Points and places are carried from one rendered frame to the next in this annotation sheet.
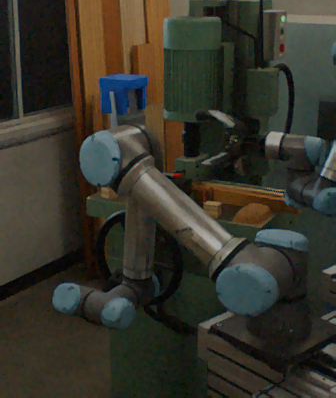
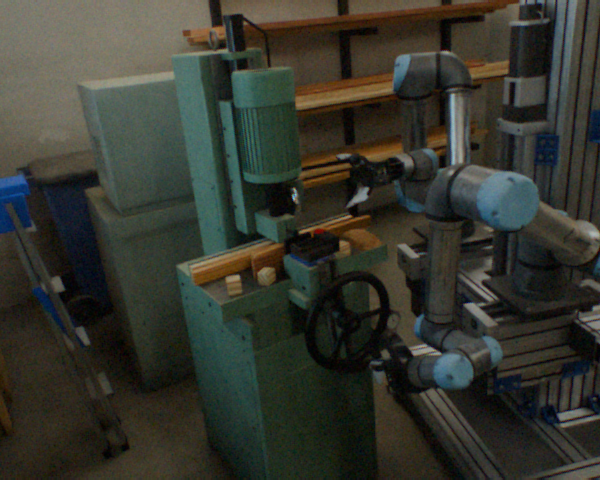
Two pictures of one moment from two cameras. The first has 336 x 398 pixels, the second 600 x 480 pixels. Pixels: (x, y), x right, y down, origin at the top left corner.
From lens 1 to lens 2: 1.90 m
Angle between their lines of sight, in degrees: 57
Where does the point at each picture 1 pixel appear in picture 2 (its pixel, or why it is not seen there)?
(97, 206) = (235, 306)
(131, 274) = (451, 317)
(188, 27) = (286, 77)
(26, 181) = not seen: outside the picture
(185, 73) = (287, 128)
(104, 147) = (529, 184)
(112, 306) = (493, 347)
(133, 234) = (454, 277)
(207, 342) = (498, 335)
